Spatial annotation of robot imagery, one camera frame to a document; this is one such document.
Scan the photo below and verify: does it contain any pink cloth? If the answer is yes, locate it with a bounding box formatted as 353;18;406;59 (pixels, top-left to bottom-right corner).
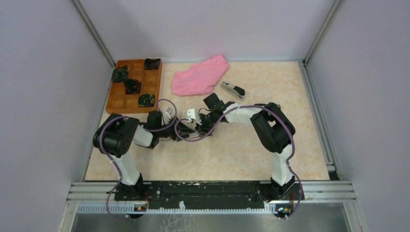
172;54;229;97

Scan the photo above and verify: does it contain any aluminium frame corner post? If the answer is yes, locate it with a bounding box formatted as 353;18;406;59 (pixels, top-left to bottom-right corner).
303;0;345;66
70;0;116;67

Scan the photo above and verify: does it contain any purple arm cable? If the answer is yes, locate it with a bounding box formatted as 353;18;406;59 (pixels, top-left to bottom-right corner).
98;98;178;221
174;104;304;220

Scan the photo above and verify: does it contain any aluminium frame rail right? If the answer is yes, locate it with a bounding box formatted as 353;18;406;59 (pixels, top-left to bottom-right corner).
298;60;340;181

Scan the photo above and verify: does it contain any aluminium frame corner post right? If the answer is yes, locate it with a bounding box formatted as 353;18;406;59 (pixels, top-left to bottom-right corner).
303;0;345;66

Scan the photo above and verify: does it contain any beige and black stapler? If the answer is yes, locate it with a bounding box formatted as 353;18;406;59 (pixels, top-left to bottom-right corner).
220;81;246;101

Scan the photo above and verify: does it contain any dark rolled sock back right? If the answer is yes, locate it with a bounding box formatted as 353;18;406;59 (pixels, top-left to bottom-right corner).
144;58;161;70

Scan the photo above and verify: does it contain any white slotted cable duct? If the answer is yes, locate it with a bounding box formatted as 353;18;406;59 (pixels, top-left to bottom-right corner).
77;202;278;215

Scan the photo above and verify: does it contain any dark rolled sock back left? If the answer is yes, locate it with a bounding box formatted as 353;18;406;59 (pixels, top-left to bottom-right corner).
111;66;129;83

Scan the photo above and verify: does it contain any orange wooden compartment tray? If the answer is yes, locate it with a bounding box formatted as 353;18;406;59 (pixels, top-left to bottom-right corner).
105;59;162;114

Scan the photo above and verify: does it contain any aluminium frame rail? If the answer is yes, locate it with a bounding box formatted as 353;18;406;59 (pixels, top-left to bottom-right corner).
298;60;340;181
66;181;357;203

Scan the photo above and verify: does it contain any aluminium front frame rail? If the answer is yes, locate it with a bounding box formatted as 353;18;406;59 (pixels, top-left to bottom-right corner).
66;181;357;203

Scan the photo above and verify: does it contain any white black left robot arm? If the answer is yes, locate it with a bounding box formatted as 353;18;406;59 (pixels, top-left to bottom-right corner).
92;108;194;201

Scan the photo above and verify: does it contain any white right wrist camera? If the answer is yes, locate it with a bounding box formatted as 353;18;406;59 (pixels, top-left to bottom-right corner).
185;108;202;125

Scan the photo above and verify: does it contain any aluminium frame corner post left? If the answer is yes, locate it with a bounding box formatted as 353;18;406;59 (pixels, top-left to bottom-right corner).
70;0;116;67

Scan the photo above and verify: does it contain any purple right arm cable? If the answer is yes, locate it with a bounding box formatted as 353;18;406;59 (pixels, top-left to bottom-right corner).
174;104;304;220

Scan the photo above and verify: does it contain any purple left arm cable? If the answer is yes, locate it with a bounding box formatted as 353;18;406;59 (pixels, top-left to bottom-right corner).
98;98;178;221

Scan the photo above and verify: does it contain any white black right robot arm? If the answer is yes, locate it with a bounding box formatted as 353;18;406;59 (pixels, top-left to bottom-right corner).
195;101;296;199

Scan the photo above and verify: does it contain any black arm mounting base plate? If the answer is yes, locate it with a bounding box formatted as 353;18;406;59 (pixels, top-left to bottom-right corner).
114;181;304;210

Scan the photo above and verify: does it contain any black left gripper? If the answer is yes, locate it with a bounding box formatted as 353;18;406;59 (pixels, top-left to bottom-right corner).
157;115;195;141

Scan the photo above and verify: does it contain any red white staple box sleeve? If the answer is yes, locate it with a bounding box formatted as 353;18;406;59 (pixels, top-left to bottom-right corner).
188;132;201;140

